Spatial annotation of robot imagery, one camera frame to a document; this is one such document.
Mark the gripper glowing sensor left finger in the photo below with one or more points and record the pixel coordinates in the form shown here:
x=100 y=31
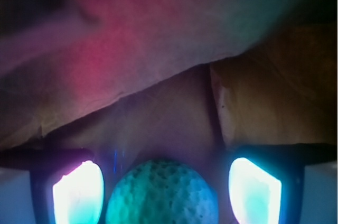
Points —
x=51 y=186

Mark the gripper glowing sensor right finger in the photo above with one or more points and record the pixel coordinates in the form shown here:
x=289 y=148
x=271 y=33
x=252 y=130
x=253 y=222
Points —
x=295 y=183

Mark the green foam ball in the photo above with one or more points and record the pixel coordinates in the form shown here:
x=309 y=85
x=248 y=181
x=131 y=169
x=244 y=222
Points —
x=162 y=191

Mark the brown crumpled paper lining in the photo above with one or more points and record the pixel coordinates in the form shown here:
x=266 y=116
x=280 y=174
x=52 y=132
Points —
x=64 y=59

